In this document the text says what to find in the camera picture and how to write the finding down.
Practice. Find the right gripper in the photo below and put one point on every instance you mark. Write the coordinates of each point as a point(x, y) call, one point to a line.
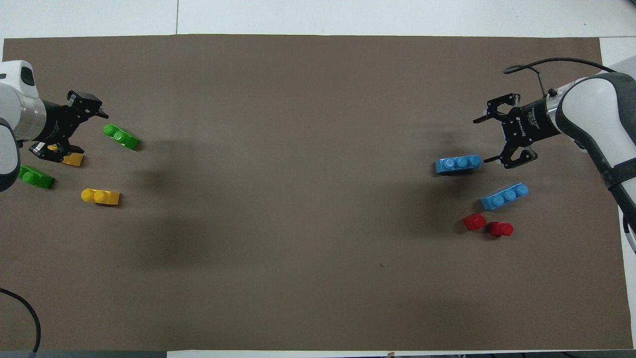
point(529, 123)

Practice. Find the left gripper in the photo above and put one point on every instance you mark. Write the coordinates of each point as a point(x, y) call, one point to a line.
point(55, 124)

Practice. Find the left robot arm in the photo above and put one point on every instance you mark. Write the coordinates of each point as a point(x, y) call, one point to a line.
point(15, 104)

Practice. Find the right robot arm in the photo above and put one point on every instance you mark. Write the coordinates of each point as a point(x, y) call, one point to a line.
point(598, 114)

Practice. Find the yellow toy brick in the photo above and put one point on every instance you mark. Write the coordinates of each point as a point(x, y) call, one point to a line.
point(74, 159)
point(101, 197)

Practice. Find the green toy brick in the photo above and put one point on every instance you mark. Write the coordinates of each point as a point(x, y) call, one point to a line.
point(36, 177)
point(120, 136)

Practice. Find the blue toy brick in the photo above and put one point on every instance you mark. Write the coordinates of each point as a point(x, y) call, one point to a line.
point(504, 197)
point(458, 164)

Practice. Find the red toy brick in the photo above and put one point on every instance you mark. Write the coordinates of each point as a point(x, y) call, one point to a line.
point(474, 222)
point(501, 228)

